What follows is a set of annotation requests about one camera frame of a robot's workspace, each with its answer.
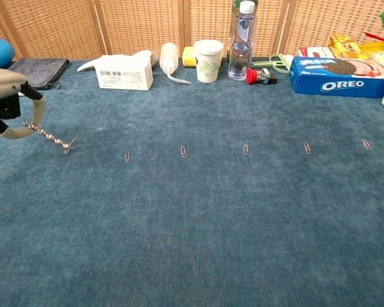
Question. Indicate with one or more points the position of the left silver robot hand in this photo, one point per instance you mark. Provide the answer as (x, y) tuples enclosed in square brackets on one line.
[(3, 83)]

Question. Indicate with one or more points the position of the silver magnet bar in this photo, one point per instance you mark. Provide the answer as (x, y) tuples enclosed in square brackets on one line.
[(48, 135)]

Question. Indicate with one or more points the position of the dark grey cloth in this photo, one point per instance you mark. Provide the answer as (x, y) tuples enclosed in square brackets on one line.
[(44, 70)]

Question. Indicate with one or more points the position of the white barcode carton box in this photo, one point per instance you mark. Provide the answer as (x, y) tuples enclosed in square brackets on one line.
[(124, 75)]

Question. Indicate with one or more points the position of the woven rattan folding screen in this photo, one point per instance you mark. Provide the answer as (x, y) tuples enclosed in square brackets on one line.
[(131, 25)]

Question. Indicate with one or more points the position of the translucent squeeze wash bottle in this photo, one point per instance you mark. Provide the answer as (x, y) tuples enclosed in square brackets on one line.
[(168, 57)]

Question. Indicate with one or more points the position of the yellow sponge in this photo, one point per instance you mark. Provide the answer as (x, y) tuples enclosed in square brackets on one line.
[(188, 57)]

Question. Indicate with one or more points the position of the white leaf-print paper cup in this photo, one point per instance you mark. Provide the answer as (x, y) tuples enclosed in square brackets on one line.
[(208, 64)]

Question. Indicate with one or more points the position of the teal table cloth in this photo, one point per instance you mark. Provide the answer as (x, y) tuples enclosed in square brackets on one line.
[(191, 208)]

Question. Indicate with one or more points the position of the clear water bottle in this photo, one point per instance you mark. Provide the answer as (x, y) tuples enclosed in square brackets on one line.
[(241, 48)]

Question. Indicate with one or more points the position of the red emergency stop button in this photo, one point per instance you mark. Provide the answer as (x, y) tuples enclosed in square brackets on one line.
[(252, 76)]

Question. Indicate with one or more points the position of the light green plastic brush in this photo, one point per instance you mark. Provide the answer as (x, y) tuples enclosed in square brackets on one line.
[(279, 64)]

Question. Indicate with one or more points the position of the white red blue box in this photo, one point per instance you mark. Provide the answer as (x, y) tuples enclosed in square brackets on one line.
[(316, 52)]

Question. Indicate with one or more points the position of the blue Oreo cookie box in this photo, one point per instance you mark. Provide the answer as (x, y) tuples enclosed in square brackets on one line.
[(338, 84)]

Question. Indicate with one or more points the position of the yellow snack box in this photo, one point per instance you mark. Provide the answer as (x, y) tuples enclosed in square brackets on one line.
[(343, 44)]

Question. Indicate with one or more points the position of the yellow card package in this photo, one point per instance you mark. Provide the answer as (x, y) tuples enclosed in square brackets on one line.
[(377, 48)]

